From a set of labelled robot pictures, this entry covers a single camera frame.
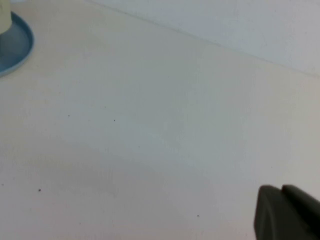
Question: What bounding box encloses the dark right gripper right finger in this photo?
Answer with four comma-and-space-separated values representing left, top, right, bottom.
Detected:
282, 184, 320, 240

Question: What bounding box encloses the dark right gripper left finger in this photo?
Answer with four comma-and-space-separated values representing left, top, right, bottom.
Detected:
254, 185, 313, 240

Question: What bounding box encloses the blue round cup stand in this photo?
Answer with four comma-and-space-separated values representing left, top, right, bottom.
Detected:
0, 11, 35, 78

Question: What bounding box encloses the green marbled plastic cup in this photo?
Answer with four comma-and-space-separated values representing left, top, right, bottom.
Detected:
0, 0, 13, 35

